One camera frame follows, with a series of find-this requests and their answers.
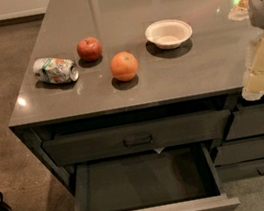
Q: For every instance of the red apple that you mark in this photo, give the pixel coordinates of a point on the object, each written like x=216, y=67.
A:
x=89, y=49

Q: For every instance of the orange fruit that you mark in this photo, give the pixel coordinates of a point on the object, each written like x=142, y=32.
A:
x=124, y=66

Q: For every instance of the grey right bottom drawer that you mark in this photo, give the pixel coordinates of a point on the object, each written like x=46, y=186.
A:
x=245, y=170

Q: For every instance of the open grey middle drawer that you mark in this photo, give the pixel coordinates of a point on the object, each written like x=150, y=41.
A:
x=181, y=178

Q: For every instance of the crushed white soda can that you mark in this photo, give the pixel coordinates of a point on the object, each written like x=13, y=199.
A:
x=55, y=71

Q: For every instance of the grey right top drawer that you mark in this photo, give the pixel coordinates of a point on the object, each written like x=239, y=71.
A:
x=248, y=121

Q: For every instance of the grey cabinet counter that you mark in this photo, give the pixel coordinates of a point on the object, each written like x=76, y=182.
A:
x=203, y=74

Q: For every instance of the closed grey top drawer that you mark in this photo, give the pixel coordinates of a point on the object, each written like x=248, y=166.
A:
x=137, y=137

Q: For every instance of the white paper bowl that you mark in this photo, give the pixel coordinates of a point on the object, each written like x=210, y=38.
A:
x=168, y=34

